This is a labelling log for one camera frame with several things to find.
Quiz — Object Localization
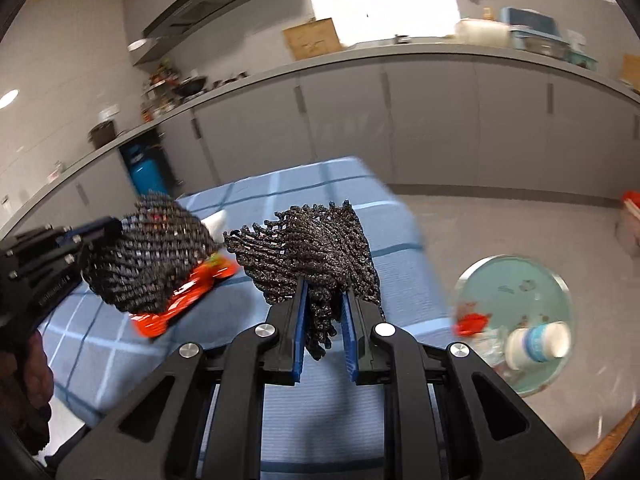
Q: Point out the teal plastic basket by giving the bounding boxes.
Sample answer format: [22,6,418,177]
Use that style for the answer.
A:
[567,45,599,69]

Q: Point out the metal bowl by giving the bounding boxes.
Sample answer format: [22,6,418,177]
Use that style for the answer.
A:
[522,38,566,56]

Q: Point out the white bottle with blue label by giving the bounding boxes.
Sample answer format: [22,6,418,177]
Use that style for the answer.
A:
[504,321,571,371]

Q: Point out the large wooden cutting board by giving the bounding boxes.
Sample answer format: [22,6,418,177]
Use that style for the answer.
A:
[282,17,344,61]

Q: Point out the black wok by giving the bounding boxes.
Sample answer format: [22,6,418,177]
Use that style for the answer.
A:
[172,76,209,99]

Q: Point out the mint green enamel basin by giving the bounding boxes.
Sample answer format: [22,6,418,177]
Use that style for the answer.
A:
[450,255,574,399]

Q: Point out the crinkled red wrapper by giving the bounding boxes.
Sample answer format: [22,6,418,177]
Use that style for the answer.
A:
[454,310,493,338]

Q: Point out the red snack packet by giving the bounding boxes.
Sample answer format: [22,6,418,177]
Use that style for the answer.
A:
[130,254,239,339]

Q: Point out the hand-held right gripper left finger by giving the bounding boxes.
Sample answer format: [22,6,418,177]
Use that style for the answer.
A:
[50,279,308,480]

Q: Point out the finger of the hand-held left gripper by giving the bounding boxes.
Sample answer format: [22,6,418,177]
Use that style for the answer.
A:
[59,216,124,252]

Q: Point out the blue plaid tablecloth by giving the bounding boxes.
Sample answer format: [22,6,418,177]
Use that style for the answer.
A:
[37,156,453,480]

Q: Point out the dark round pot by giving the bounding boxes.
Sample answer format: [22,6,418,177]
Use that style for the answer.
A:
[89,121,119,150]

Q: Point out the clear plastic bag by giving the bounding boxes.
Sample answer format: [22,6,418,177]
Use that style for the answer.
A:
[470,329,512,372]

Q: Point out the black range hood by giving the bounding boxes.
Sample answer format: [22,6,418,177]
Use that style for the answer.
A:
[142,0,251,41]

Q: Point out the small wooden cutting board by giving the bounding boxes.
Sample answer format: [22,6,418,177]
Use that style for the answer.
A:
[621,54,640,87]

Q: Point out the white plastic basin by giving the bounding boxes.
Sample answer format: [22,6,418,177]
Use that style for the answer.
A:
[454,17,511,46]

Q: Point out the blue dish rack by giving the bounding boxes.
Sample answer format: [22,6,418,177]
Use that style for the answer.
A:
[500,6,571,56]

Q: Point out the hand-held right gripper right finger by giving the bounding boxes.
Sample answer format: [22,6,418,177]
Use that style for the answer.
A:
[342,287,586,480]

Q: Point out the small blue gas cylinder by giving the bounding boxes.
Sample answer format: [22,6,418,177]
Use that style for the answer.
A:
[122,142,169,199]

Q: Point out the person's left hand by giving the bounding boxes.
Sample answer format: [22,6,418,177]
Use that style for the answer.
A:
[0,331,54,457]

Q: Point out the spice rack with bottles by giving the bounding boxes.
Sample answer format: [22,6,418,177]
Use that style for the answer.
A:
[140,57,181,122]

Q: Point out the grey kitchen counter cabinets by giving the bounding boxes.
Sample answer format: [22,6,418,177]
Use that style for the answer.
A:
[0,42,640,243]

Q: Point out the white plastic bucket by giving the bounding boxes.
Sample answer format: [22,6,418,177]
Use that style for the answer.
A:
[615,202,640,247]

